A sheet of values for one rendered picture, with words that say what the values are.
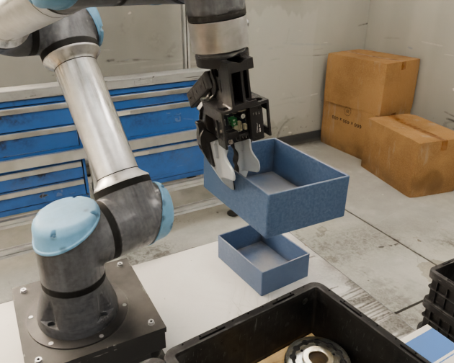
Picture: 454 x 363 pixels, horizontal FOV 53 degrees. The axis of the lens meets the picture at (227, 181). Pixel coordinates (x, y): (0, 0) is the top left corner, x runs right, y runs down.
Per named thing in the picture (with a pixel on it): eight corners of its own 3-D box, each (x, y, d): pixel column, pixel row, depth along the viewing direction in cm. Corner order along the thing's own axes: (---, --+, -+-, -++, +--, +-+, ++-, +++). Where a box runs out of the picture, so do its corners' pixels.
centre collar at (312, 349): (295, 357, 71) (295, 354, 71) (317, 343, 74) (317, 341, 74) (318, 377, 68) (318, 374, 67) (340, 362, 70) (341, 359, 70)
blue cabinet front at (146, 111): (104, 194, 245) (91, 91, 221) (222, 168, 276) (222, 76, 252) (106, 196, 242) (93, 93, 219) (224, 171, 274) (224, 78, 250)
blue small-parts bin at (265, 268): (217, 256, 125) (217, 235, 122) (261, 240, 132) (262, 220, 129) (261, 297, 109) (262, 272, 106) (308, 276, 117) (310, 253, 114)
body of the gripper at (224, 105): (224, 155, 60) (211, 65, 54) (199, 136, 67) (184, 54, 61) (274, 139, 62) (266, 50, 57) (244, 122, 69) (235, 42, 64)
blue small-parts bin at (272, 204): (202, 186, 81) (202, 149, 78) (272, 171, 87) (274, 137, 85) (265, 238, 65) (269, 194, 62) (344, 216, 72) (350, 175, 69)
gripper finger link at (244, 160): (252, 199, 67) (244, 142, 62) (234, 184, 72) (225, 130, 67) (270, 192, 68) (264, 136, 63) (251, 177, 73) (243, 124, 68)
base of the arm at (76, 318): (39, 294, 93) (32, 255, 89) (114, 281, 98) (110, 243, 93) (35, 349, 80) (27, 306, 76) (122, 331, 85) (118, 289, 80)
